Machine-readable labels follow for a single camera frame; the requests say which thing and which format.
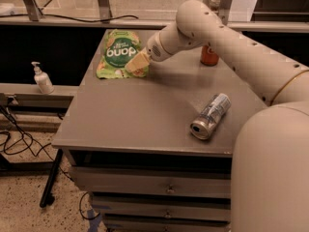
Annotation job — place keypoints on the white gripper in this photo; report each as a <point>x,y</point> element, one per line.
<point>154,51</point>

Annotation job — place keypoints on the green rice chip bag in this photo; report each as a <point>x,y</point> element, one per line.
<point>119,47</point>

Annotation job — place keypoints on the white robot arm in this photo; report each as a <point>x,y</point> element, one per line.
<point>270,161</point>

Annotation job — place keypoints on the red coke can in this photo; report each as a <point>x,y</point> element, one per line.
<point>208,56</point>

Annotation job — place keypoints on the silver energy drink can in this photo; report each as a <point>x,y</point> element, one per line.
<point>206,122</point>

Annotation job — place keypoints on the grey drawer cabinet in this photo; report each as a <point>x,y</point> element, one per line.
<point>129,145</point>

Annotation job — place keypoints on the white pump dispenser bottle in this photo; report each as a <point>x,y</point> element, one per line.
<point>42,79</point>

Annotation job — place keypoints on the black table leg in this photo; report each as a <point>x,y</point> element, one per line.
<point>47,197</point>

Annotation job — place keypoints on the metal railing frame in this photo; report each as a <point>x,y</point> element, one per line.
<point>241,15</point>

